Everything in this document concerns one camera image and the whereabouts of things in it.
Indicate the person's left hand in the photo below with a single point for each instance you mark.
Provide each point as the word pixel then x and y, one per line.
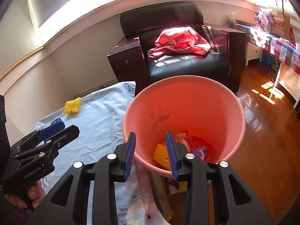
pixel 34 195

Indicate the yellow foam fruit net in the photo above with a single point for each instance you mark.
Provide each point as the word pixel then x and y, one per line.
pixel 72 106

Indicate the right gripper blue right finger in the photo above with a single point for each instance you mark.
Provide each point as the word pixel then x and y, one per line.
pixel 173 154

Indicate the checkered cloth side table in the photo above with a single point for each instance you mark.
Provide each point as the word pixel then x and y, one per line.
pixel 288 75

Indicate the light blue floral tablecloth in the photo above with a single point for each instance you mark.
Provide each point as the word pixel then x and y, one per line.
pixel 100 121

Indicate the brown paper shopping bag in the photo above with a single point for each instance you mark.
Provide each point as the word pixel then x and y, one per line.
pixel 281 24

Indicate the black leather armchair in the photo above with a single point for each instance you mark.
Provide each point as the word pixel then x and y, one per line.
pixel 142 26

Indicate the red polka dot garment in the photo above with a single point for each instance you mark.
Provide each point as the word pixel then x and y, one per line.
pixel 179 40

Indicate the pink plastic trash bucket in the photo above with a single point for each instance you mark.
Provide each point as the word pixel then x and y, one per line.
pixel 199 105

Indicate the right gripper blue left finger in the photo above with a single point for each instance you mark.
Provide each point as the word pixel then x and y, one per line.
pixel 129 150

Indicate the red snack wrapper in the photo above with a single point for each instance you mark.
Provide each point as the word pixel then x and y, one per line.
pixel 191 142

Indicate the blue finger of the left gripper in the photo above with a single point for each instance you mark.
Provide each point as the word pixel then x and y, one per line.
pixel 51 130
pixel 65 136

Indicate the blue Tempo tissue pack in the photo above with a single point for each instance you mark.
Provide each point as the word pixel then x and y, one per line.
pixel 56 120

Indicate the white drawer cabinet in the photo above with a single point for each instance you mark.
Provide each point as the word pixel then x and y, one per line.
pixel 252 52

